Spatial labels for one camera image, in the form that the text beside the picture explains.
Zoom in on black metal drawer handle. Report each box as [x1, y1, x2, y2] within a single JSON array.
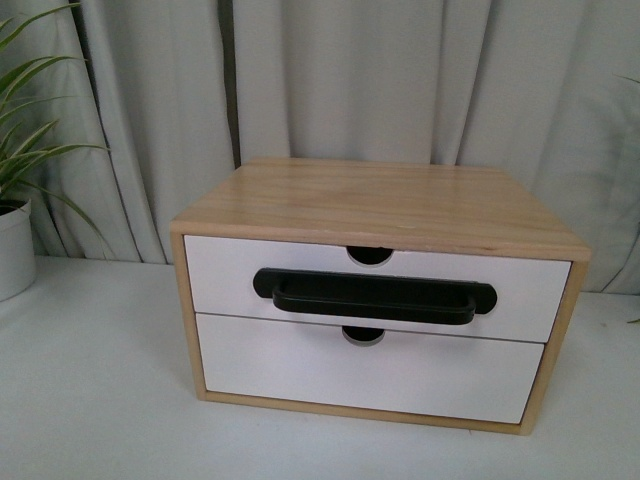
[[253, 268, 498, 326]]

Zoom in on white plant pot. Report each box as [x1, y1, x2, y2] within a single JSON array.
[[0, 200, 36, 301]]

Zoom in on grey curtain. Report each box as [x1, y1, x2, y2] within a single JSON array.
[[1, 1, 639, 295]]

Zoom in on green potted plant leaves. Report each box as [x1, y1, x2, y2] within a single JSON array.
[[1, 1, 115, 259]]

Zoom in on white drawer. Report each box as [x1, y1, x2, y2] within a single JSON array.
[[184, 235, 571, 343], [196, 314, 543, 423]]

